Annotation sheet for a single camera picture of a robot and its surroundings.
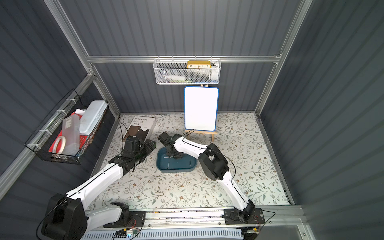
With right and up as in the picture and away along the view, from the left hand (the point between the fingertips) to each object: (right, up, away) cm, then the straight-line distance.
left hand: (153, 146), depth 85 cm
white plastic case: (-28, +16, -11) cm, 34 cm away
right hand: (+12, -6, +12) cm, 17 cm away
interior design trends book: (-12, +13, +24) cm, 30 cm away
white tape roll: (-32, +3, -22) cm, 39 cm away
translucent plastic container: (-33, +9, -17) cm, 38 cm away
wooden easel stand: (+29, +7, +17) cm, 34 cm away
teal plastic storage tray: (+7, -12, +6) cm, 15 cm away
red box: (-29, +5, -15) cm, 33 cm away
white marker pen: (+12, +42, +8) cm, 45 cm away
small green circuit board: (-4, -39, -15) cm, 42 cm away
